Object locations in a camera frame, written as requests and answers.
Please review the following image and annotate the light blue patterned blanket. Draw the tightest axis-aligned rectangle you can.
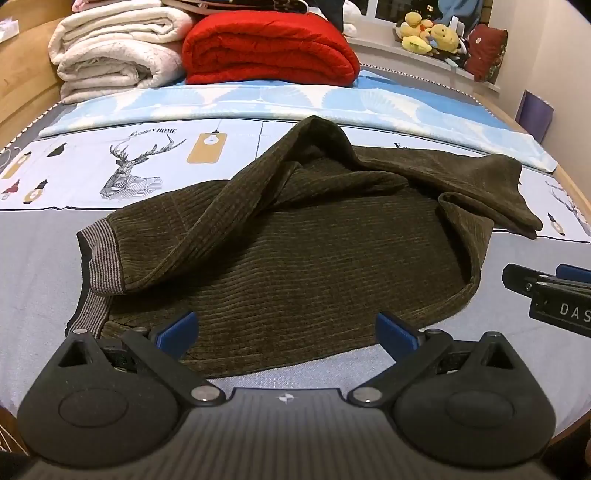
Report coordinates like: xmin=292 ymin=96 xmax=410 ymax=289
xmin=39 ymin=71 xmax=558 ymax=174

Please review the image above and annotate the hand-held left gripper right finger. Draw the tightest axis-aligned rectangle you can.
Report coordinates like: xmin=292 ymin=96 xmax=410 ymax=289
xmin=348 ymin=313 xmax=525 ymax=409

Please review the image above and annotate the light blue cloth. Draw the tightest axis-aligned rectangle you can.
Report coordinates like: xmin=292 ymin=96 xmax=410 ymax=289
xmin=438 ymin=0 xmax=484 ymax=25

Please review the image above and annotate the white window sill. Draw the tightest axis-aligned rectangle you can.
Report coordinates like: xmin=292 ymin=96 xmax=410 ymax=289
xmin=345 ymin=36 xmax=502 ymax=94

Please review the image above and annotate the wooden bed frame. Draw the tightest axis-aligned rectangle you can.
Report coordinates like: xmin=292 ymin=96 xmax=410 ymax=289
xmin=0 ymin=9 xmax=64 ymax=149

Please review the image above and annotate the white folded blanket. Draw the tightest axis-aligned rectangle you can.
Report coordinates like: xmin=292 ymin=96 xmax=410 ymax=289
xmin=48 ymin=0 xmax=195 ymax=66
xmin=58 ymin=41 xmax=186 ymax=105

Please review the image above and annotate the grey deer print bed sheet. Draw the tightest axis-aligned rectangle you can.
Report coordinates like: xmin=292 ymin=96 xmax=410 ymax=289
xmin=0 ymin=104 xmax=591 ymax=462

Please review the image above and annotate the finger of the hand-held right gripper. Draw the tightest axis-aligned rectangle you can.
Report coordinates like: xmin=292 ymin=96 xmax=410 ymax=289
xmin=502 ymin=263 xmax=550 ymax=301
xmin=538 ymin=264 xmax=591 ymax=291

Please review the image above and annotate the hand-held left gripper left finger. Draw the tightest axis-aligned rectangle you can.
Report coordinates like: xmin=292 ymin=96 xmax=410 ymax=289
xmin=55 ymin=311 xmax=227 ymax=408

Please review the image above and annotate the dark blue cloth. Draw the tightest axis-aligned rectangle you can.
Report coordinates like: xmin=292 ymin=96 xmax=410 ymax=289
xmin=318 ymin=0 xmax=348 ymax=34

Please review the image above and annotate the dark red cushion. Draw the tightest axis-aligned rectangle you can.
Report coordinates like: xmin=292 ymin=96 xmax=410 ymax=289
xmin=464 ymin=23 xmax=509 ymax=84

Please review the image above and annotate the red folded quilt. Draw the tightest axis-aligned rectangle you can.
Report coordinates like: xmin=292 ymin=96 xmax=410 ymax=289
xmin=182 ymin=11 xmax=361 ymax=86

